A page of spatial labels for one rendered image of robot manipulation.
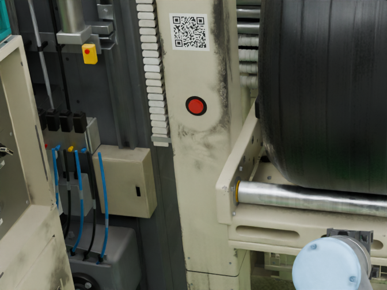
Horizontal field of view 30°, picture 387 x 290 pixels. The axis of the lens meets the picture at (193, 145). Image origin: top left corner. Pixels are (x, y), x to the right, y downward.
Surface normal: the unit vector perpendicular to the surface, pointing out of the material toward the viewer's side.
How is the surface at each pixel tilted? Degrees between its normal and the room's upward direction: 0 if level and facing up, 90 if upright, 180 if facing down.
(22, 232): 0
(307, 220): 0
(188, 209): 90
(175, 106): 90
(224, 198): 90
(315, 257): 52
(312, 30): 65
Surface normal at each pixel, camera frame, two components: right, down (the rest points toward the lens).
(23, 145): -0.28, 0.50
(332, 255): -0.39, -0.13
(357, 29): -0.29, 0.07
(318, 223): -0.08, -0.86
